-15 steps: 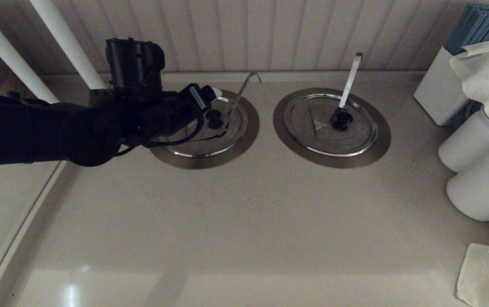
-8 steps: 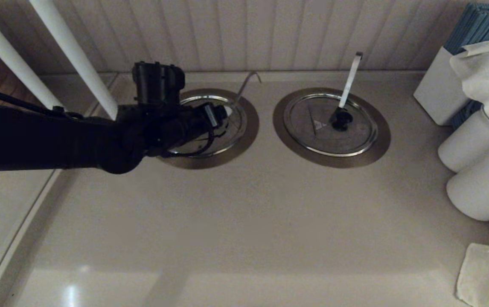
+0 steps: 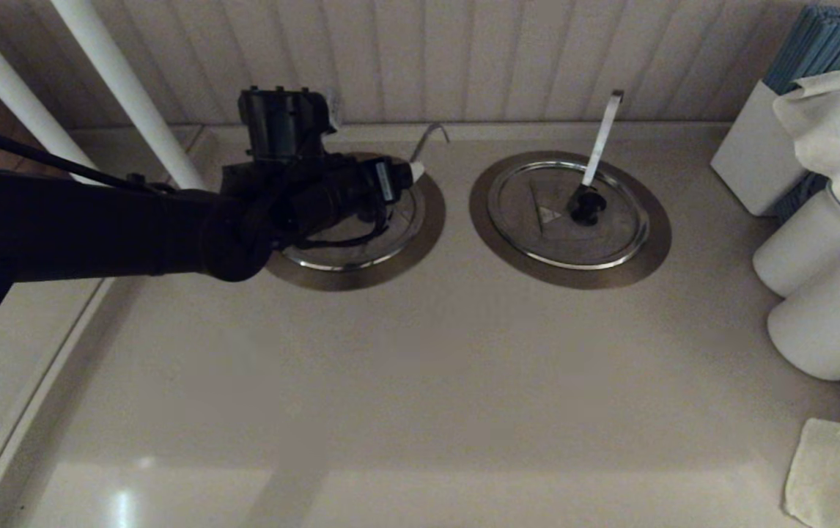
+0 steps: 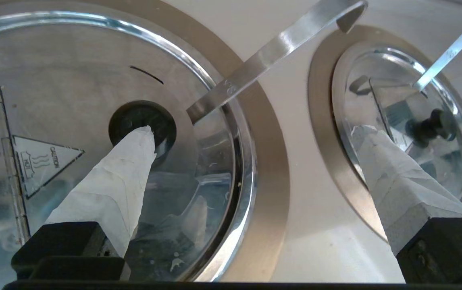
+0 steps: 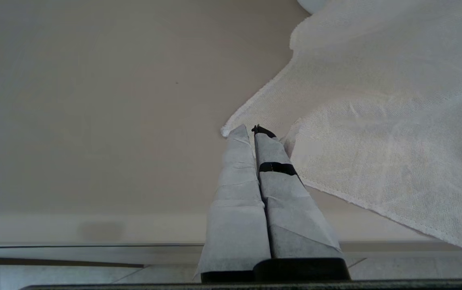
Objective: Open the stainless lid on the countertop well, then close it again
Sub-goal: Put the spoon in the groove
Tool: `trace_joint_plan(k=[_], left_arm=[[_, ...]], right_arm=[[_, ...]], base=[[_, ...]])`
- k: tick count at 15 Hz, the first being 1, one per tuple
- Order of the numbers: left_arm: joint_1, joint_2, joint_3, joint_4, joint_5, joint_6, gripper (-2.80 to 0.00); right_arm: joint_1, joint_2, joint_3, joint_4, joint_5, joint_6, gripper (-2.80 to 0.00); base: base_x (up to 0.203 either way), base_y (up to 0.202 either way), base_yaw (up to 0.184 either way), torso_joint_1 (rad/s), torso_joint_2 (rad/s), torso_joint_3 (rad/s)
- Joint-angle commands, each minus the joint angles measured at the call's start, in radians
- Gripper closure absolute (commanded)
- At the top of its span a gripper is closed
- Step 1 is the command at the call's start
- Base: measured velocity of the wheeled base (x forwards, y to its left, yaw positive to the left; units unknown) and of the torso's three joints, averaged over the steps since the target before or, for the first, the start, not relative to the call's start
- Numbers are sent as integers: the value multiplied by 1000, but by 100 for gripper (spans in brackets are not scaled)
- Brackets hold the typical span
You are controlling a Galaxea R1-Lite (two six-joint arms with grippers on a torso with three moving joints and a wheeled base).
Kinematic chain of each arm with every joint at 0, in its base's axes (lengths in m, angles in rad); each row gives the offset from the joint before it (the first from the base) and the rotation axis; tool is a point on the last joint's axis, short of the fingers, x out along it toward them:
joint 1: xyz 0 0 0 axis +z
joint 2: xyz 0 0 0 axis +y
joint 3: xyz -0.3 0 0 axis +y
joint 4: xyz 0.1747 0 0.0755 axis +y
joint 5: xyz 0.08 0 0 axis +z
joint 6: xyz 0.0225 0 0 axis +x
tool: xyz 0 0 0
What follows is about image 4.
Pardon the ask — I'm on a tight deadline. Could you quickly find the left gripper right finger wrapped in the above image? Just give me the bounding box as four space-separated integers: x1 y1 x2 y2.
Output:
350 124 462 284

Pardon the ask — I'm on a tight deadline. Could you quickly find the steel ladle hooked handle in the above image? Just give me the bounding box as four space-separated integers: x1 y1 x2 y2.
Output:
412 5 462 92
186 0 368 124

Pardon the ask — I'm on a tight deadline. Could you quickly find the left gripper left finger wrapped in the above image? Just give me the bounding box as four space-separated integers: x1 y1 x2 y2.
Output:
11 126 157 281

